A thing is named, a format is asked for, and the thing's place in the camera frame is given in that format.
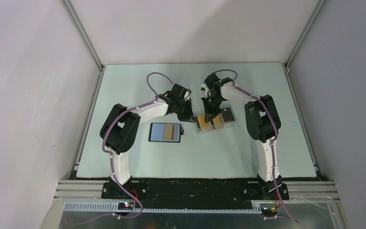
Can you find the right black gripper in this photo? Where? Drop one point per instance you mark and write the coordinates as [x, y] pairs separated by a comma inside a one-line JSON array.
[[210, 114]]

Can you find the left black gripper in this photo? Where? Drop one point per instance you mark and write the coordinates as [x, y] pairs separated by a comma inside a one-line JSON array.
[[188, 117]]

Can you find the clear plastic card tray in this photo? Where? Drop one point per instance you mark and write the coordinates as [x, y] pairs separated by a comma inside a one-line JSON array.
[[224, 125]]

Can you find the orange credit card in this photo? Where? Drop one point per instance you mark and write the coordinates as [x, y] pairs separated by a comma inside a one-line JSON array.
[[202, 127], [171, 132]]

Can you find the black card holder wallet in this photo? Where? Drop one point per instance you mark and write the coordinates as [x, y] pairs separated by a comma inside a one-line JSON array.
[[157, 130]]

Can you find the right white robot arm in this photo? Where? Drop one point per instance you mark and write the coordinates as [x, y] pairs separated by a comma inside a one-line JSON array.
[[261, 116]]

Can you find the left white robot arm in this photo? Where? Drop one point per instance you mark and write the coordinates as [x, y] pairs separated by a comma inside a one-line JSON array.
[[120, 128]]

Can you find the black credit card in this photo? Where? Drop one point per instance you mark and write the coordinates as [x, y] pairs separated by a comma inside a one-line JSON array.
[[227, 115]]

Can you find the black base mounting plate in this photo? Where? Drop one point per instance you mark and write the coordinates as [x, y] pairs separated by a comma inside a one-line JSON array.
[[196, 193]]

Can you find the left controller board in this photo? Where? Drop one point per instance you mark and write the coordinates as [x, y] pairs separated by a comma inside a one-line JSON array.
[[125, 206]]

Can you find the controller board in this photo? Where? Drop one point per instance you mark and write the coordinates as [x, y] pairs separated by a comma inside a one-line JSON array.
[[125, 206], [269, 213]]

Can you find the right controller board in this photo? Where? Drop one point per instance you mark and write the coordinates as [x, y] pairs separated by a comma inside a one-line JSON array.
[[269, 213]]

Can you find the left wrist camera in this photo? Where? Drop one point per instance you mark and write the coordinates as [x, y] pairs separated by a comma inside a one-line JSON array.
[[187, 94]]

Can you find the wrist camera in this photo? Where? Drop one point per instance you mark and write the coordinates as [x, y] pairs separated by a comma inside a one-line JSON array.
[[204, 87], [187, 94]]

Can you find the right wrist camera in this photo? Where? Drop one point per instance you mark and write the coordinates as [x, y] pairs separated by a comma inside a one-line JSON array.
[[204, 87]]

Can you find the right aluminium frame post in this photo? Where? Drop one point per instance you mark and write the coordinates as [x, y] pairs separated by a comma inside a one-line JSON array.
[[305, 31]]

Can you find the aluminium frame post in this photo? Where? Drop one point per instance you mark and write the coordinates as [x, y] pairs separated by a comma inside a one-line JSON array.
[[305, 31], [75, 19]]

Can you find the left aluminium frame post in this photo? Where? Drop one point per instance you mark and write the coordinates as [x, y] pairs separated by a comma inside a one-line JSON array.
[[75, 19]]

